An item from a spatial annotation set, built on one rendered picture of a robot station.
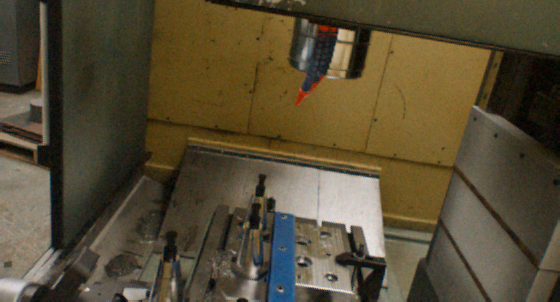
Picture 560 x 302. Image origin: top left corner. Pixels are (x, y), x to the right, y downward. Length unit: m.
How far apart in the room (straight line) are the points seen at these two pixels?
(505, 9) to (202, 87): 1.54
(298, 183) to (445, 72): 0.79
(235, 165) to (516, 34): 1.56
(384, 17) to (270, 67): 1.38
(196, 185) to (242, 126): 0.33
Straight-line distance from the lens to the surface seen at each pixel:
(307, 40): 0.90
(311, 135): 2.07
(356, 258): 1.23
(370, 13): 0.64
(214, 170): 2.05
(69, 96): 1.36
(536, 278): 0.99
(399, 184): 2.22
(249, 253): 0.72
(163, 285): 0.64
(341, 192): 2.06
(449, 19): 0.66
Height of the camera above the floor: 1.66
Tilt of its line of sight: 20 degrees down
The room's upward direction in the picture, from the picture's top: 10 degrees clockwise
